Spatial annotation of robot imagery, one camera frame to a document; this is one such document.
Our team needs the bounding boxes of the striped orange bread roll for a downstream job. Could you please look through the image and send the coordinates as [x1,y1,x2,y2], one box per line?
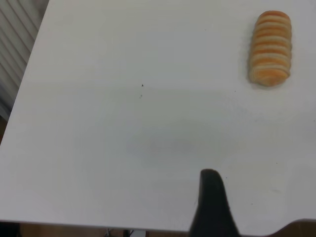
[247,10,293,87]

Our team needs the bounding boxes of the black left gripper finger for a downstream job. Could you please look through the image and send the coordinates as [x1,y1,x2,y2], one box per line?
[189,169,240,237]

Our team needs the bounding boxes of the white ribbed background panel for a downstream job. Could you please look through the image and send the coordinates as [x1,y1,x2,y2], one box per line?
[0,0,49,119]

